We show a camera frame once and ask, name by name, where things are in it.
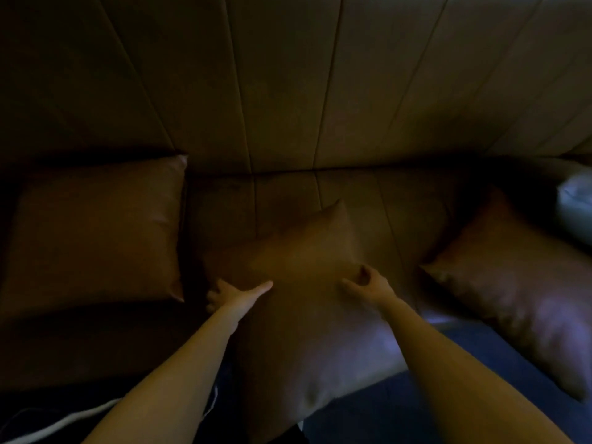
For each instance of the person's right hand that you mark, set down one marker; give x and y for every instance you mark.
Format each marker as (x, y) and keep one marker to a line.
(372, 289)

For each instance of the person's left hand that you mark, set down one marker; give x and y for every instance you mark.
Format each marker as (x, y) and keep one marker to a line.
(231, 295)

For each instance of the person's left thumb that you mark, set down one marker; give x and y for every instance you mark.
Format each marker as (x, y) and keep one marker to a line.
(260, 288)

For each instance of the person's right thumb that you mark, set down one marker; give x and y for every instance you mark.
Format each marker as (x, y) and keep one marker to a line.
(350, 286)

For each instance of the brown satin cushion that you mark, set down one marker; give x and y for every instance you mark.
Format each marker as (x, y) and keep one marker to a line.
(95, 235)
(518, 282)
(305, 319)

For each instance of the person's left forearm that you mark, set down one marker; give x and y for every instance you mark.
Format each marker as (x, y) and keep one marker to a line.
(166, 379)

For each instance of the person's right forearm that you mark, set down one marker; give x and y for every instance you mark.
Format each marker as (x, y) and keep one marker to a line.
(462, 379)

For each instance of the brown upholstered sofa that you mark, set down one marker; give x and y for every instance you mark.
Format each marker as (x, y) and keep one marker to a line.
(296, 110)

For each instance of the white cushion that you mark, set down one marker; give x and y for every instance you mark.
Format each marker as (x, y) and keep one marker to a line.
(576, 208)

